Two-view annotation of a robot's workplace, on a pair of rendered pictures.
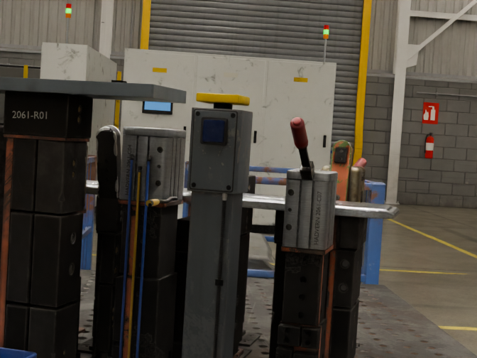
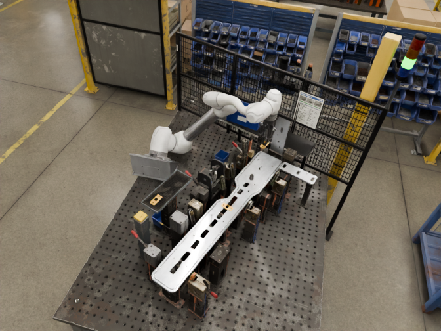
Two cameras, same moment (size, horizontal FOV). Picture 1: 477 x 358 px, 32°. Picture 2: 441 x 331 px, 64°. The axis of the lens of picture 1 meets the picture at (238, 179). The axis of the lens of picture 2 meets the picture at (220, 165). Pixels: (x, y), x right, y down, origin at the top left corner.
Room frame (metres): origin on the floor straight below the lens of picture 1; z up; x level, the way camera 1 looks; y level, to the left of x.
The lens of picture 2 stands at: (1.92, -1.10, 2.92)
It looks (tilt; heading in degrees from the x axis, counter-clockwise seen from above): 44 degrees down; 105
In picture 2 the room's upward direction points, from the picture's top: 5 degrees clockwise
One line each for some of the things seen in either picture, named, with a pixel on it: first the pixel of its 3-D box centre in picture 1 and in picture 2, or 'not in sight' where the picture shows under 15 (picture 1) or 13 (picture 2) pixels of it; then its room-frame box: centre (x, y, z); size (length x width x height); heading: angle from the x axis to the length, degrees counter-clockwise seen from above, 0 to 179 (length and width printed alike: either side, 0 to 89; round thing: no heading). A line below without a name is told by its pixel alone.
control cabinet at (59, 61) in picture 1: (79, 116); not in sight; (10.46, 2.05, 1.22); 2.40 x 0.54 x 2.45; 1
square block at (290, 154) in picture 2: not in sight; (286, 167); (1.90, 1.10, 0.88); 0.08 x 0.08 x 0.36; 75
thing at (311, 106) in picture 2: not in sight; (308, 110); (1.94, 1.37, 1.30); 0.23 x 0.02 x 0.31; 165
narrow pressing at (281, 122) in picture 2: not in sight; (279, 136); (1.78, 1.12, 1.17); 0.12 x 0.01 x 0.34; 165
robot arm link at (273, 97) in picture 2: not in sight; (272, 102); (1.70, 0.86, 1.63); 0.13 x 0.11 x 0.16; 68
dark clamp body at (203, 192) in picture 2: not in sight; (201, 206); (1.38, 0.43, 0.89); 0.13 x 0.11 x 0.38; 165
